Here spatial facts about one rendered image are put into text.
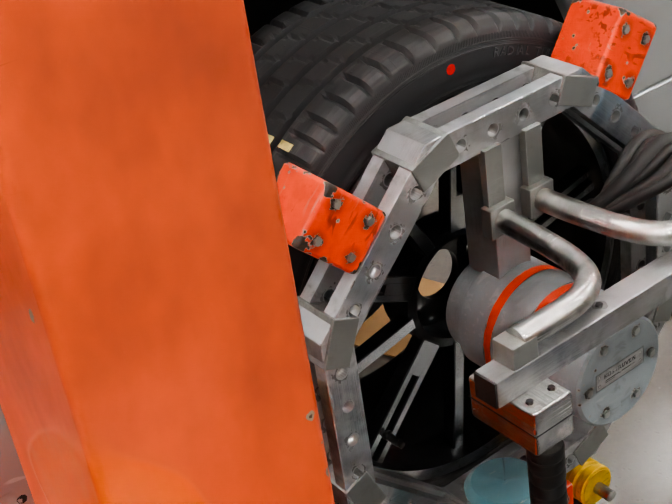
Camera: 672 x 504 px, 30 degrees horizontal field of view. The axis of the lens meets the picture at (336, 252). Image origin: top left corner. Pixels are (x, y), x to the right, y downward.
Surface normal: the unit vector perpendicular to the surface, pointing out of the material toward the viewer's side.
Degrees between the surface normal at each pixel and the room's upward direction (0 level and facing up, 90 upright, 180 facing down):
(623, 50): 90
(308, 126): 32
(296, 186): 45
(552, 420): 90
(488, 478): 0
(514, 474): 0
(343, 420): 90
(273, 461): 90
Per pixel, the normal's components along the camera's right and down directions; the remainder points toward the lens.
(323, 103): -0.47, -0.57
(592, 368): 0.61, 0.34
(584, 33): -0.72, -0.15
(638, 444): -0.14, -0.85
